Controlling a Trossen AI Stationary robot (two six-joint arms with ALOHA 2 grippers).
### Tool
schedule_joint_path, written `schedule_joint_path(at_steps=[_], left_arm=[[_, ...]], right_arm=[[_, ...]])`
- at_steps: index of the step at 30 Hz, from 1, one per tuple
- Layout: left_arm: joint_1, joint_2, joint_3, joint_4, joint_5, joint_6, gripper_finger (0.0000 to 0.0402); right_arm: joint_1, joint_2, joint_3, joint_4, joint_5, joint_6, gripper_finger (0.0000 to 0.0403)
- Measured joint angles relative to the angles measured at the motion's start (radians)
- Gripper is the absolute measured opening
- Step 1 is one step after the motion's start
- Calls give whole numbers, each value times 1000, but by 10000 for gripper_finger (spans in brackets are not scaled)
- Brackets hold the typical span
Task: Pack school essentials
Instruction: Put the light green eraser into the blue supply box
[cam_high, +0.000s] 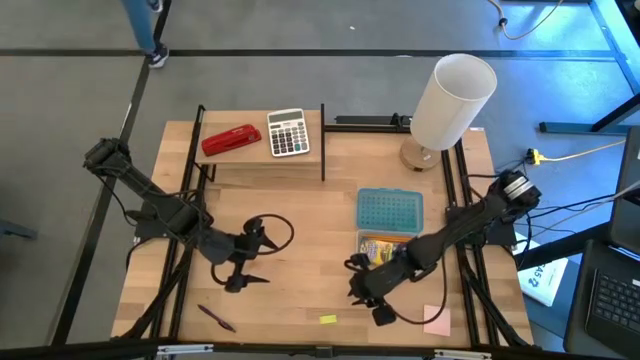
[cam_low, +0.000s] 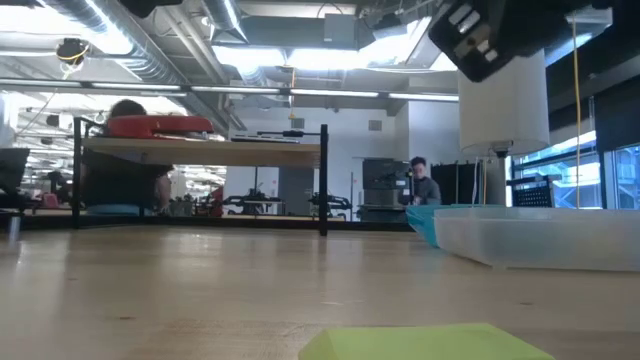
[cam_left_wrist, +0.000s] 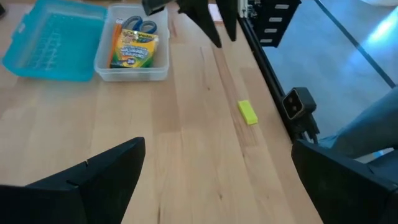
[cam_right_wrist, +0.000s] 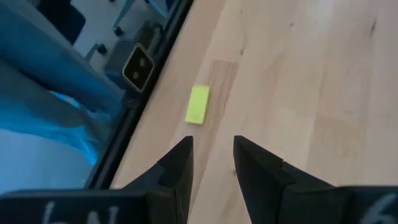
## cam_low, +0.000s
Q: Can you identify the clear plastic pencil case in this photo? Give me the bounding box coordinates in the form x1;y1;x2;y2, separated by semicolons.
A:
433;206;640;273

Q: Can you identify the black equipment rack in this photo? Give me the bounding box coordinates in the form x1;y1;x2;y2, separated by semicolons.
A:
430;161;477;206

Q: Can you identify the silver ceiling duct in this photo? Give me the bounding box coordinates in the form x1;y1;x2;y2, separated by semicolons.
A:
44;0;249;132

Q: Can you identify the yellow hanging cable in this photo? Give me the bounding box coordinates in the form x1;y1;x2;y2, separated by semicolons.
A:
571;14;583;210

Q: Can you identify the wooden shelf with black legs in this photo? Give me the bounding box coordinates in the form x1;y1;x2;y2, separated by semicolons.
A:
72;117;330;238

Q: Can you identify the blue lidded crayon box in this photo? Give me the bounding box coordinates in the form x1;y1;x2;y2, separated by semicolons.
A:
405;203;504;249

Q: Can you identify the white shade table lamp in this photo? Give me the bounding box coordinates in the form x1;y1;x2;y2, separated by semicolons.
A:
457;48;551;208

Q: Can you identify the long ceiling light bar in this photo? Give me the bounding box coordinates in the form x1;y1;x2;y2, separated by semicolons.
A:
0;78;459;103

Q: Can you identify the black perforated panel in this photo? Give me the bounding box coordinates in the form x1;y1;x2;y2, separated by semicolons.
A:
507;175;556;209

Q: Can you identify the grey machine cabinet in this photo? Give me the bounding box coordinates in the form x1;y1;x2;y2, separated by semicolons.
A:
360;157;415;223

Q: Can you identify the green sticky note pad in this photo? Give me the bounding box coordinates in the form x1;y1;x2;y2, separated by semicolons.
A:
298;322;557;360

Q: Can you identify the person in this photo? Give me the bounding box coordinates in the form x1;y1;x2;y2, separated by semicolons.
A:
81;98;174;217
408;155;443;207

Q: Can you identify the black monitor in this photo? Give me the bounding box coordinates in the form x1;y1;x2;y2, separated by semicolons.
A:
0;147;31;197

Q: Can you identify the yellow ceiling cord reel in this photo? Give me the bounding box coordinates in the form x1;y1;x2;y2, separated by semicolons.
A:
54;37;92;69

